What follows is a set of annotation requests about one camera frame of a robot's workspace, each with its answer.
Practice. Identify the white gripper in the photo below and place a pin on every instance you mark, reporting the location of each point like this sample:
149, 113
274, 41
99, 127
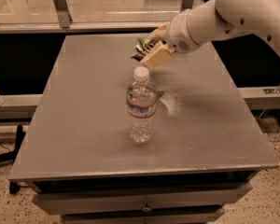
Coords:
178, 33

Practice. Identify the black rxbar chocolate bar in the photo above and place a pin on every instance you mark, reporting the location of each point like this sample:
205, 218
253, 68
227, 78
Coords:
139, 55

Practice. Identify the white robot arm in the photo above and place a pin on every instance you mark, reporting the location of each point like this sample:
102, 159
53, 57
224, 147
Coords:
211, 21

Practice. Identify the green jalapeno chip bag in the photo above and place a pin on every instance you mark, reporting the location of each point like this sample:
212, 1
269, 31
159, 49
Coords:
141, 43

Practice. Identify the clear plastic water bottle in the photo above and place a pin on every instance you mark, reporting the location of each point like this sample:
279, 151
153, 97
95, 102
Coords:
141, 105

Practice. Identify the grey metal drawer cabinet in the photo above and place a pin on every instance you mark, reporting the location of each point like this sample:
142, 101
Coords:
102, 151

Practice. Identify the left metal railing post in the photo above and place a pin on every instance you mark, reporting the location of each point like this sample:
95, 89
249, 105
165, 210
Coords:
63, 15

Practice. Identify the black stand base with cable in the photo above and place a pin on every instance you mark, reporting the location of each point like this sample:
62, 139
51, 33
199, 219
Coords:
14, 187

